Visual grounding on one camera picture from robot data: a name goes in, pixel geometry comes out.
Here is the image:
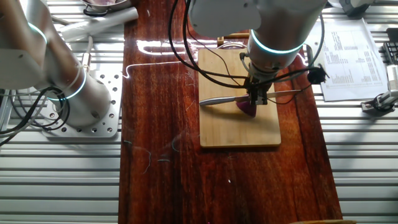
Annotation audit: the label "dark red wooden plank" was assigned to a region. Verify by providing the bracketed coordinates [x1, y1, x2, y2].
[118, 0, 343, 224]

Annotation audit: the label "white plastic tube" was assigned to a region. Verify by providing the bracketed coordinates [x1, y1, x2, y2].
[58, 6, 139, 43]

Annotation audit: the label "round metal bowl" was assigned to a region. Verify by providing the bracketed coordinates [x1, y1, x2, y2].
[80, 0, 133, 14]

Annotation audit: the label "silver cable connector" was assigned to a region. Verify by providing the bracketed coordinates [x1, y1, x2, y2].
[81, 35, 94, 74]

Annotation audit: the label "small silver camera on mount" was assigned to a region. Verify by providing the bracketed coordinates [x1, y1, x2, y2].
[360, 63, 398, 113]

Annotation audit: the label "bamboo cutting board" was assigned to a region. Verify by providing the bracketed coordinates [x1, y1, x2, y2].
[198, 42, 282, 149]

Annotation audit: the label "printed paper sheet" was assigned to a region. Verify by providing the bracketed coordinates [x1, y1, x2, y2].
[319, 17, 390, 103]

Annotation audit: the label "wrist camera on silver bracket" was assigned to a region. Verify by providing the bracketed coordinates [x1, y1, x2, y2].
[306, 43, 331, 85]

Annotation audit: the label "purple onion wedge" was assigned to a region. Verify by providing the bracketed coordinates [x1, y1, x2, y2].
[235, 100, 257, 118]

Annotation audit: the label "black keyboard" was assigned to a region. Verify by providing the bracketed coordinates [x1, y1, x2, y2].
[378, 27, 398, 65]

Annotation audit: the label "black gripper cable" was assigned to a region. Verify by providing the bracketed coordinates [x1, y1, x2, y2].
[167, 0, 312, 106]

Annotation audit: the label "steel kitchen knife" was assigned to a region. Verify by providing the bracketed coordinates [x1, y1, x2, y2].
[198, 89, 303, 108]

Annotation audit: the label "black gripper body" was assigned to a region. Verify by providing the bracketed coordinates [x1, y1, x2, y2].
[245, 70, 277, 94]

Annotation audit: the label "black base cables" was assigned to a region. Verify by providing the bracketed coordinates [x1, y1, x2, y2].
[0, 86, 71, 149]

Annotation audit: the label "wooden peg rack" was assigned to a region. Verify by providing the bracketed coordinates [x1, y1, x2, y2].
[216, 32, 250, 47]

